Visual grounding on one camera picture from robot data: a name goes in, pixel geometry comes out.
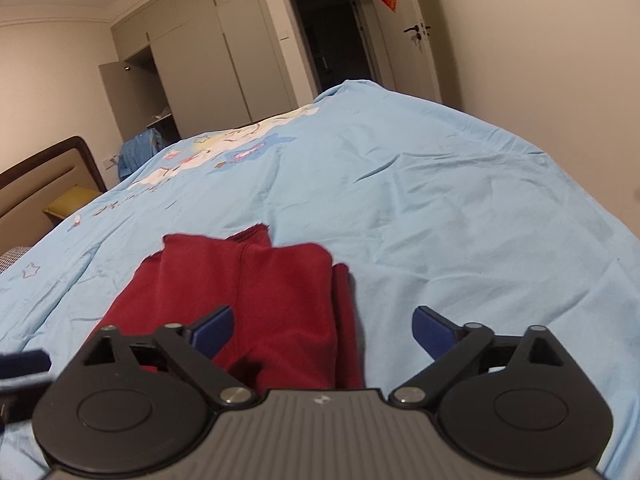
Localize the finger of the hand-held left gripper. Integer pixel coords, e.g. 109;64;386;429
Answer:
0;382;51;428
0;350;52;377

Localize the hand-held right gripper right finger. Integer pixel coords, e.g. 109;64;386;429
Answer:
387;305;576;408

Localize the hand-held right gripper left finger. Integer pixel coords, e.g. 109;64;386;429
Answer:
80;305;258;408

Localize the dark red knit sweater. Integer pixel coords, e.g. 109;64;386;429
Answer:
87;222;365;391

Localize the black white checkered pillow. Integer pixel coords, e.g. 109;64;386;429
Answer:
0;245;32;272

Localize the light blue printed blanket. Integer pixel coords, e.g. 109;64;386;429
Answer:
0;79;640;480

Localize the mustard yellow pillow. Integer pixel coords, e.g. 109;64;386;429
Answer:
42;186;103;221

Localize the brown padded bed headboard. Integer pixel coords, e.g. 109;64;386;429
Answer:
0;136;107;248

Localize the blue garment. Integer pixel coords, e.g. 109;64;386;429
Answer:
117;129;166;178

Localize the open wardrobe door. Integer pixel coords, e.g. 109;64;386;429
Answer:
99;60;132;156

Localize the grey built-in wardrobe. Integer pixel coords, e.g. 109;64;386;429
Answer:
99;0;301;146

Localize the white room door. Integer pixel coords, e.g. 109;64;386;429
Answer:
372;0;443;103

